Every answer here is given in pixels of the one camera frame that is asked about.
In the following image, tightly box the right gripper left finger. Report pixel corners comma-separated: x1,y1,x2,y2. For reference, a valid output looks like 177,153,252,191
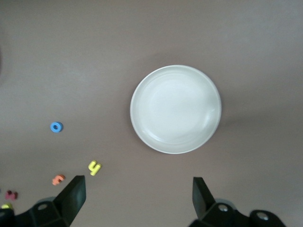
14,175,87,227

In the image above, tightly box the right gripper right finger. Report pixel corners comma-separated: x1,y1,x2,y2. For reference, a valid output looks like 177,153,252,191
189,176,251,227

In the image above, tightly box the orange foam letter r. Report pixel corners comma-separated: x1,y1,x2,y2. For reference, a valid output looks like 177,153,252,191
52,174,66,186

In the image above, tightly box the yellow foam letter h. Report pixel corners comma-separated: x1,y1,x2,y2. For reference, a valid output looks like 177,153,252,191
88,160,102,176

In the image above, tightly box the blue foam letter o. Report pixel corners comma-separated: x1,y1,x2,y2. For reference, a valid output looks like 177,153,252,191
50,122,63,133

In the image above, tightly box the dark red foam letter z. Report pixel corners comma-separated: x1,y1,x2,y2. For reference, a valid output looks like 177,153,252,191
5,190,18,201

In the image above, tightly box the beige round plate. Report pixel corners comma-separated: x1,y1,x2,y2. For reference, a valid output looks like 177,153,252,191
130,65,223,155

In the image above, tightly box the brown table cover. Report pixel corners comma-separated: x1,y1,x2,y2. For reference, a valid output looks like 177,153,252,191
0,0,303,227

